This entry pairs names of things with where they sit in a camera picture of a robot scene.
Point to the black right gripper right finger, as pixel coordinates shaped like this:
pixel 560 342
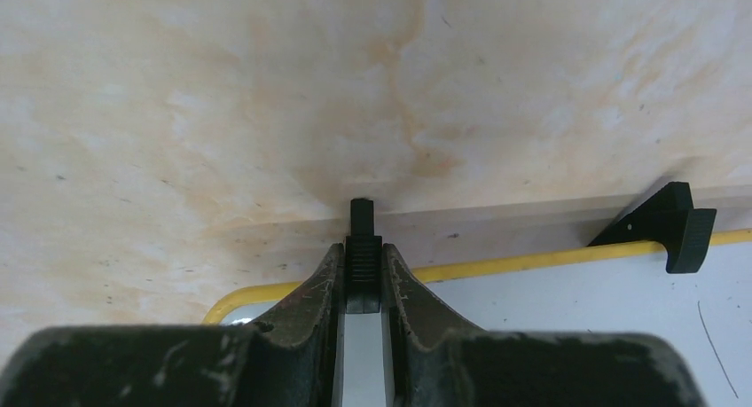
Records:
pixel 433 356

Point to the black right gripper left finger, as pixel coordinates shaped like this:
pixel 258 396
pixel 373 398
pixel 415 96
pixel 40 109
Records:
pixel 285 357

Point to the yellow framed whiteboard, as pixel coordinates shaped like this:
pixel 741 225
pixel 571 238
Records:
pixel 527 277

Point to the red white marker pen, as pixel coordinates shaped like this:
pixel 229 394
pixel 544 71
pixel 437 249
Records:
pixel 366 346

